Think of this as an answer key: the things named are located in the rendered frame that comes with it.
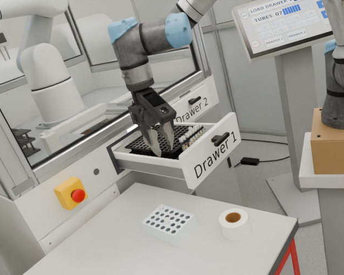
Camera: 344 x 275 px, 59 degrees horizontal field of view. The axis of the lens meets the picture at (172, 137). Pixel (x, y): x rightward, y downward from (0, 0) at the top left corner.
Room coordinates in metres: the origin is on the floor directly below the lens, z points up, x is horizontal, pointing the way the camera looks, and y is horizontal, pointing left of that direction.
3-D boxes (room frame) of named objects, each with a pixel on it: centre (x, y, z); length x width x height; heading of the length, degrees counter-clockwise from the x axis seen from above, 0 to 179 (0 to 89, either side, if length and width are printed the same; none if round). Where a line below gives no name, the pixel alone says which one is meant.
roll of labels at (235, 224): (0.59, -0.08, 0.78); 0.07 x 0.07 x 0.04
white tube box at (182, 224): (0.67, 0.08, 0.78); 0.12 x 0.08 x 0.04; 42
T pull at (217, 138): (0.81, -0.13, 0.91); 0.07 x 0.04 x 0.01; 134
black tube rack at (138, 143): (0.98, 0.03, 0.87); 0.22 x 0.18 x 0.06; 44
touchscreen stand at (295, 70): (1.54, -0.74, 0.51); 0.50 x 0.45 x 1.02; 175
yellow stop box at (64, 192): (0.82, 0.34, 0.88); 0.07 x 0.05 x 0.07; 134
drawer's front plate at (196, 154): (0.83, -0.11, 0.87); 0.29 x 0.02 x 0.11; 134
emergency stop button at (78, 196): (0.80, 0.32, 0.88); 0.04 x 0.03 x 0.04; 134
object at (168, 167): (0.98, 0.03, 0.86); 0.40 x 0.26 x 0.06; 44
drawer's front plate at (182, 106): (1.28, -0.12, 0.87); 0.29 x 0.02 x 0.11; 134
